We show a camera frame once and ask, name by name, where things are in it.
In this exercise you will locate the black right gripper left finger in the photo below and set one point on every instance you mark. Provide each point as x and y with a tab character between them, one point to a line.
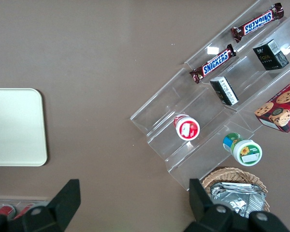
60	207

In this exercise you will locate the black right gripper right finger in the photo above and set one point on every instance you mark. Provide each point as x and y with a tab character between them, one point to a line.
220	220

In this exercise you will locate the tan wicker basket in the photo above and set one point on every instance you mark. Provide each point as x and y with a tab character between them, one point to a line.
232	174

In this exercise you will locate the cream rectangular plastic tray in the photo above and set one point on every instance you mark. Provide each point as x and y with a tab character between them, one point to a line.
14	128

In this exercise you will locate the silver foil packet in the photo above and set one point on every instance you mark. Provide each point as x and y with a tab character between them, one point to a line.
234	185
236	201

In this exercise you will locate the red cola bottle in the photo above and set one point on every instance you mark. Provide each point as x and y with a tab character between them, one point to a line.
5	209
26	208

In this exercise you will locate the clear acrylic bottle rack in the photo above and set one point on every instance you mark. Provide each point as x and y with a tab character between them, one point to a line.
19	200

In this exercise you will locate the green lid sunflower cup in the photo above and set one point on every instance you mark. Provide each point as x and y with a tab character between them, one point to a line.
244	149

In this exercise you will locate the red lid yogurt cup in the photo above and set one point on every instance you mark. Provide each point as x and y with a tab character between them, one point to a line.
187	128

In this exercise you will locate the clear acrylic tiered display stand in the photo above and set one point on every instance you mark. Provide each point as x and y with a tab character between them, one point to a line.
251	72
164	106

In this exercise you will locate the red chocolate chip cookie box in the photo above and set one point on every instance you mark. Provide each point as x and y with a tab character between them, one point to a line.
280	108

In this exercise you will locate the black small carton box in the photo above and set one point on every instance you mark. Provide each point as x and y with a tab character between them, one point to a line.
270	55
224	91

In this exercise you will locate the Snickers chocolate bar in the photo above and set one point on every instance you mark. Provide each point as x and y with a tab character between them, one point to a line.
213	64
258	22

